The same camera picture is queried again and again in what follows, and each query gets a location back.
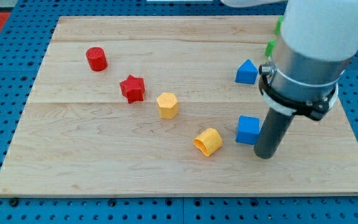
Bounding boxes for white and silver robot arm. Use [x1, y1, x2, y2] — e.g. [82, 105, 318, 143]
[262, 0, 358, 106]

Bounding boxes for green block near arm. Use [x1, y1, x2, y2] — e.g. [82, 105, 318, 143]
[264, 40, 276, 57]

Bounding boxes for yellow hexagon block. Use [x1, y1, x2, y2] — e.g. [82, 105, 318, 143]
[157, 93, 178, 119]

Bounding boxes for red star block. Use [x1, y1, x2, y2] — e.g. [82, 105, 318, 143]
[119, 75, 145, 104]

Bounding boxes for light wooden board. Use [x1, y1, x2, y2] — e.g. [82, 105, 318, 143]
[0, 16, 358, 198]

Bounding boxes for blue cube block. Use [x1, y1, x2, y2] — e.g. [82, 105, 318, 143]
[236, 116, 260, 145]

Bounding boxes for blue triangular prism block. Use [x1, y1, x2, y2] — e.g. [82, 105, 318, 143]
[235, 59, 259, 85]

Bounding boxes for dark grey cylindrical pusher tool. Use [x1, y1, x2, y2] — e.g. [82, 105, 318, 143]
[254, 108, 295, 159]

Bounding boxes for red cylinder block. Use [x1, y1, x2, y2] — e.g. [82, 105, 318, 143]
[85, 47, 108, 72]

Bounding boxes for green block at top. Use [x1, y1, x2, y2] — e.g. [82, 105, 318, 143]
[274, 16, 284, 36]

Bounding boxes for black clamp ring with screw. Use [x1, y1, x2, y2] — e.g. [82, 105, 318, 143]
[258, 63, 339, 122]

